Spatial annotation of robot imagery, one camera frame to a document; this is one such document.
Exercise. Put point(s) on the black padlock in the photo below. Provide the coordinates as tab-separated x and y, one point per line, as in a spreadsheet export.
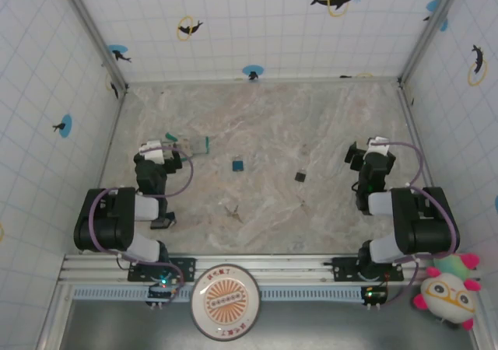
300	176

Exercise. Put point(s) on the blue padlock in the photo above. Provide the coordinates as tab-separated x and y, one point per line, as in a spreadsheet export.
238	165

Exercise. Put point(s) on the silver key bunch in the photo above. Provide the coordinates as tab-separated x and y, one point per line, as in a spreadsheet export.
302	202

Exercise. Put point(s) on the brass-toned key bunch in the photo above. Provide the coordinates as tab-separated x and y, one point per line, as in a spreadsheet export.
233	212

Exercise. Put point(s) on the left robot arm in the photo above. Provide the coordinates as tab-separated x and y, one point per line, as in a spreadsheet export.
105	221

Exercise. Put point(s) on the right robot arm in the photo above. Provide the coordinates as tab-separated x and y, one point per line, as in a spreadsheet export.
424	225

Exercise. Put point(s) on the clear plastic case teal edge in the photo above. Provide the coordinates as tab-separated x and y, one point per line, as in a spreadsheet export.
194	146

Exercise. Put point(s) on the teal plastic piece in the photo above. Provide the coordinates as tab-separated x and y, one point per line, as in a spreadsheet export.
171	136

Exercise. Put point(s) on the black striped clip object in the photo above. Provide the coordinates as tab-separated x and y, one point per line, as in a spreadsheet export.
163	221

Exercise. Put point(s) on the aluminium edge strip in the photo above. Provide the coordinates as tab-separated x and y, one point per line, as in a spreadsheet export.
272	80
113	132
414	132

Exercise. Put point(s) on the black animal blue circle sticker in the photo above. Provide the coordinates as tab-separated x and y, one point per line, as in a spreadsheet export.
65	125

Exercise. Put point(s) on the penguin blue circle sticker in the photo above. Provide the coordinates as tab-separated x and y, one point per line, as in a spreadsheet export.
253	72

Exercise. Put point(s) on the shark blue circle sticker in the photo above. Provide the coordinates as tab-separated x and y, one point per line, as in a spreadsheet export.
118	52

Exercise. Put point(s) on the white pink plush toy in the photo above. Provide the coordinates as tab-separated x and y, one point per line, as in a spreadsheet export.
447	295

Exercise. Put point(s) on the round printed plate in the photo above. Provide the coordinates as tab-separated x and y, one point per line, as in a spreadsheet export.
225	302

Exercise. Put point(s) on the blue patch sticker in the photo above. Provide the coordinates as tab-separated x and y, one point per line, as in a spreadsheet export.
435	5

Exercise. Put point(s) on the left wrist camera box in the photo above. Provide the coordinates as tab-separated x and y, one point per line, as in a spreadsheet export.
155	151

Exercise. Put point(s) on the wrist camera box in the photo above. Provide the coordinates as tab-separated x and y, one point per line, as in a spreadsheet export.
155	151
378	146

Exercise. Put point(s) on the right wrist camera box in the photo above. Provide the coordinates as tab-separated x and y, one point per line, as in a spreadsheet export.
378	146

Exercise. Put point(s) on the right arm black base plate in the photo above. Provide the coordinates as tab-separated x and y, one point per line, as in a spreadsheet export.
344	269

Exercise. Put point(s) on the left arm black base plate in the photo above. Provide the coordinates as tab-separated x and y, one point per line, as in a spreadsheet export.
186	268

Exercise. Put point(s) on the aluminium mounting rail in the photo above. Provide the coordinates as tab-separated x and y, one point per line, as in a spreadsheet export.
272	266

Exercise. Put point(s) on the aluminium corner post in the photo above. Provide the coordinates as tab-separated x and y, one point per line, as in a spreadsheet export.
432	31
93	31

